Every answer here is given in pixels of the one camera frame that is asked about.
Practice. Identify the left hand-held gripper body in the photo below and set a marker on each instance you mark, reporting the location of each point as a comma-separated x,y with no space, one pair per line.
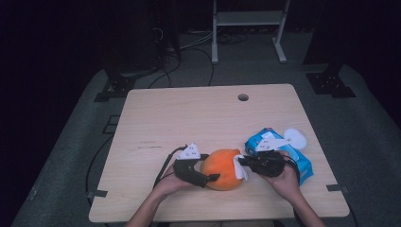
187,170

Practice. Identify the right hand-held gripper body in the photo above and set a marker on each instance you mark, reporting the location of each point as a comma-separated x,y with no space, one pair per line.
268,164

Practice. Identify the orange plush toy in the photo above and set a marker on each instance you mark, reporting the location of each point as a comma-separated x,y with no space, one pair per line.
220,170

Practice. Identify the blue wet wipes pack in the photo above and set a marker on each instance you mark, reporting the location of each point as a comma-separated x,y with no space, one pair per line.
302,167

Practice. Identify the person's left hand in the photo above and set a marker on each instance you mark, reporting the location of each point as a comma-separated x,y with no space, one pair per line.
170,186

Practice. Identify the person's right hand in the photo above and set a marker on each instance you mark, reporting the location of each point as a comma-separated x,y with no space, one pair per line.
285,186

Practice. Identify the grey tape strip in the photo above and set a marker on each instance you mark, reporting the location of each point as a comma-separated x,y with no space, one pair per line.
337,188

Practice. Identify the black tape strip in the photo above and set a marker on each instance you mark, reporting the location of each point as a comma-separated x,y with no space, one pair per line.
97,193

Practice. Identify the black stand with base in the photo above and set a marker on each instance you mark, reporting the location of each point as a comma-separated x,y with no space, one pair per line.
118,85
329,84

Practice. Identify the white metal stand frame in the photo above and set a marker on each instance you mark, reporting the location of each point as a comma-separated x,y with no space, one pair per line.
249,18

